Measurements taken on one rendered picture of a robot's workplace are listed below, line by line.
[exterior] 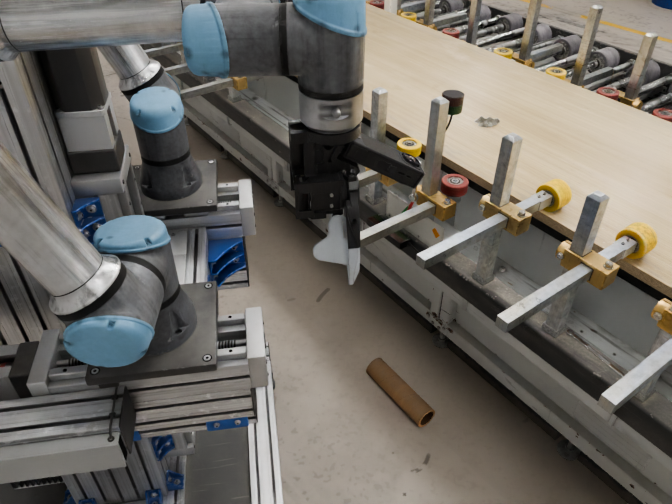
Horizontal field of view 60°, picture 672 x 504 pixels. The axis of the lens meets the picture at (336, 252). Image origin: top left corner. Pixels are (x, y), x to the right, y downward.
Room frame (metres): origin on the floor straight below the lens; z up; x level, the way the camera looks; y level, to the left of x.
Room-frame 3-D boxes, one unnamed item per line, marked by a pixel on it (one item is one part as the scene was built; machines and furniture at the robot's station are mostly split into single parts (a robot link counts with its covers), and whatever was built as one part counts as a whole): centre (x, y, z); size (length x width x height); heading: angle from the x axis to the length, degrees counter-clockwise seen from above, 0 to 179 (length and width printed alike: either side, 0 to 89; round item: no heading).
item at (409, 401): (1.38, -0.24, 0.04); 0.30 x 0.08 x 0.08; 36
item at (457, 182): (1.48, -0.35, 0.85); 0.08 x 0.08 x 0.11
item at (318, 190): (0.64, 0.01, 1.46); 0.09 x 0.08 x 0.12; 99
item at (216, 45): (0.66, 0.11, 1.61); 0.11 x 0.11 x 0.08; 2
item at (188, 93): (2.40, 0.51, 0.80); 0.44 x 0.03 x 0.04; 126
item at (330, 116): (0.64, 0.01, 1.54); 0.08 x 0.08 x 0.05
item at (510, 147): (1.27, -0.43, 0.93); 0.04 x 0.04 x 0.48; 36
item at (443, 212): (1.46, -0.30, 0.85); 0.14 x 0.06 x 0.05; 36
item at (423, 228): (1.49, -0.24, 0.75); 0.26 x 0.01 x 0.10; 36
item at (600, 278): (1.05, -0.59, 0.95); 0.14 x 0.06 x 0.05; 36
